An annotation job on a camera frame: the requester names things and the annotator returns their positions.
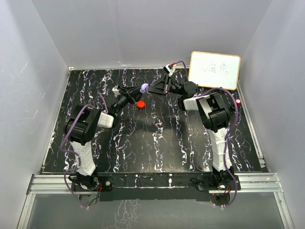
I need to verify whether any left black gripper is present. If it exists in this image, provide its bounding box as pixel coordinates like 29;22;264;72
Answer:
114;85;146;115

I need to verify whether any red emergency stop button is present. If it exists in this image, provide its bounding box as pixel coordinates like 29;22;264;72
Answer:
235;99;241;106

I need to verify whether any purple round earbud case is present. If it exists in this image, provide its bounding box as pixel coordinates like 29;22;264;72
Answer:
140;83;149;94

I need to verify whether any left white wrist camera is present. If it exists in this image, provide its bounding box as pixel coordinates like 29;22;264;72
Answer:
112;85;121;98

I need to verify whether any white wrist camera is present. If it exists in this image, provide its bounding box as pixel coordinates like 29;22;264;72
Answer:
112;85;121;98
163;62;176;76

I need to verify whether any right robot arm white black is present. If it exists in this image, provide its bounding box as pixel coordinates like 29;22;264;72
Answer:
148;74;238;190

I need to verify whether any small whiteboard with wooden frame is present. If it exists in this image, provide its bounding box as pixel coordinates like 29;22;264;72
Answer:
188;51;241;91

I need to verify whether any aluminium frame rail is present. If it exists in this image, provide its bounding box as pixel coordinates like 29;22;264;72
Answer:
17;173;294;229

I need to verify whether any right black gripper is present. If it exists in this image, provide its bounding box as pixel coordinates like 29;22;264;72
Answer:
146;74;183;96

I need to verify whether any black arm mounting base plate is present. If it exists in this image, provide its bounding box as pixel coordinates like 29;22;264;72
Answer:
69;171;242;203

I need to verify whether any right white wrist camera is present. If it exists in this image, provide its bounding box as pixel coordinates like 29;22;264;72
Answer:
163;62;176;76

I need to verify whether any red earbud charging case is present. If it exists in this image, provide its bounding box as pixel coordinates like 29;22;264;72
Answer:
137;100;145;109

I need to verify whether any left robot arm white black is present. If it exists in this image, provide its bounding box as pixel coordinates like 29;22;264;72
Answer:
60;83;149;190

